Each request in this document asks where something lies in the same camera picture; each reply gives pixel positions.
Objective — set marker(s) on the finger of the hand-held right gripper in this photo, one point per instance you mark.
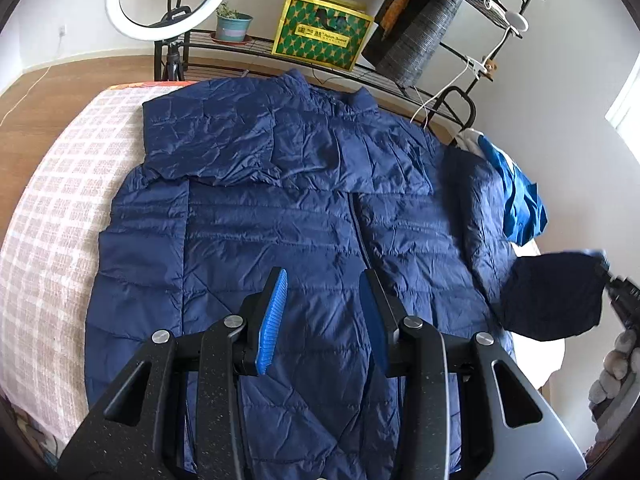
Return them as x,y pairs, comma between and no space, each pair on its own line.
622,292

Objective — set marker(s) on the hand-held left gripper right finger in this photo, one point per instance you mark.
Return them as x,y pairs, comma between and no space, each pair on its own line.
372,320

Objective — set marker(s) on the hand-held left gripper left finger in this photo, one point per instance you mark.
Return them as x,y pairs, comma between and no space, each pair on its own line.
270,320

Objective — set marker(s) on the navy puffer jacket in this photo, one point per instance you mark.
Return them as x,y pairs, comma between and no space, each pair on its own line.
280,200

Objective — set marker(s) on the person's right hand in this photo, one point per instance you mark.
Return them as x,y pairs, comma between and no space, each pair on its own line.
612,375

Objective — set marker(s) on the white bed sheet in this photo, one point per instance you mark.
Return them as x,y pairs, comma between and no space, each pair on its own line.
537,360

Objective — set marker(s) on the bright blue cloth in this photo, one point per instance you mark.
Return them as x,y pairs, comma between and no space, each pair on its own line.
522,200

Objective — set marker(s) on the window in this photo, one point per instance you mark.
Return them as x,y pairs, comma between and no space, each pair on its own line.
625,110

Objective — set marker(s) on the white cloth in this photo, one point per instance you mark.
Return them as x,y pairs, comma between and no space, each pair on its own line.
470,139

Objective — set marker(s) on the black metal rack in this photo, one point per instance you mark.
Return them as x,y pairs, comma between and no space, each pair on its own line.
450,102

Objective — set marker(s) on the pink plaid blanket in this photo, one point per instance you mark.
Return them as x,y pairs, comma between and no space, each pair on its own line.
55,220

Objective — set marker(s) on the orange patterned bedsheet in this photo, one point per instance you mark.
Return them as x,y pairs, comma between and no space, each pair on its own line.
37,435

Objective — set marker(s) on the black tripod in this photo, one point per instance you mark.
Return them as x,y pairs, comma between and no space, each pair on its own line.
172,57

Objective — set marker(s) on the yellow green patterned box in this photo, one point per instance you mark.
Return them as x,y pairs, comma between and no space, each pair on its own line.
320,35

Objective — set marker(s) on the grey plaid garment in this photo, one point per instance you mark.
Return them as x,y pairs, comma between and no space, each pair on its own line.
425,35

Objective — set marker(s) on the small potted plant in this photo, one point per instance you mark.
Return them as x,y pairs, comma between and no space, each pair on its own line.
234,25

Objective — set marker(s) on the orange brown garment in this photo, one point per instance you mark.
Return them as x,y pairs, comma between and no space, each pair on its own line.
399,2

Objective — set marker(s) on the white wall outlet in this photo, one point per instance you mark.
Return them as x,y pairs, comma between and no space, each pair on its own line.
62,31

